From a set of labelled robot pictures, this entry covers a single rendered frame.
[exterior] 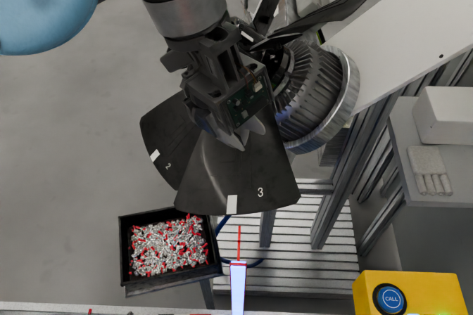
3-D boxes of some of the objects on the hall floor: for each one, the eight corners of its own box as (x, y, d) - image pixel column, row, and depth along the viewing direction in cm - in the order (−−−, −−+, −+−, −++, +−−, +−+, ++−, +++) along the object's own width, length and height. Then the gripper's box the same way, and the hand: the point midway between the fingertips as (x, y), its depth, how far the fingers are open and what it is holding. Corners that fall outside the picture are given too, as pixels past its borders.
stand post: (317, 237, 182) (400, 46, 89) (318, 256, 176) (410, 73, 83) (307, 236, 182) (381, 45, 89) (308, 255, 176) (388, 73, 83)
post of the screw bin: (215, 310, 162) (201, 238, 98) (216, 318, 160) (203, 249, 96) (208, 312, 162) (189, 241, 97) (209, 319, 160) (191, 252, 95)
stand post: (267, 235, 182) (289, 110, 108) (268, 254, 177) (291, 136, 103) (258, 235, 182) (273, 110, 109) (258, 254, 177) (274, 136, 103)
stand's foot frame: (344, 202, 192) (348, 195, 186) (358, 299, 165) (363, 294, 158) (219, 198, 193) (219, 190, 187) (213, 294, 166) (212, 289, 160)
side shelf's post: (363, 247, 178) (440, 144, 111) (364, 256, 176) (444, 156, 109) (355, 247, 179) (426, 144, 111) (356, 256, 176) (429, 155, 109)
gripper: (184, 61, 35) (246, 190, 50) (258, 8, 37) (295, 148, 52) (142, 34, 40) (209, 157, 55) (208, -10, 43) (255, 120, 58)
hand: (236, 138), depth 55 cm, fingers closed
